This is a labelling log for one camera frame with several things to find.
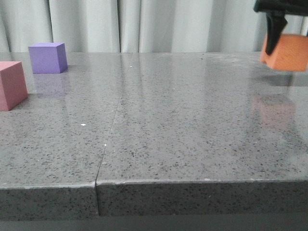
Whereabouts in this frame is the black gripper body at top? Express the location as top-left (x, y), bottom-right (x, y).
top-left (254, 0), bottom-right (308, 16)

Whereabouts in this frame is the black gripper finger orange cube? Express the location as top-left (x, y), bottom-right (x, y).
top-left (265, 12), bottom-right (287, 55)

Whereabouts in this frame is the orange foam cube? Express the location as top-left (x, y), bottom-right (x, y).
top-left (260, 34), bottom-right (308, 71)

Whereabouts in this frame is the grey pleated curtain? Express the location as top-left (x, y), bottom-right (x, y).
top-left (0, 0), bottom-right (308, 53)

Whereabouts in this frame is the purple foam cube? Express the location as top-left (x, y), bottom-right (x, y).
top-left (28, 42), bottom-right (68, 74)

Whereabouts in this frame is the pink foam cube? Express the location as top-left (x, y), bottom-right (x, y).
top-left (0, 61), bottom-right (28, 111)

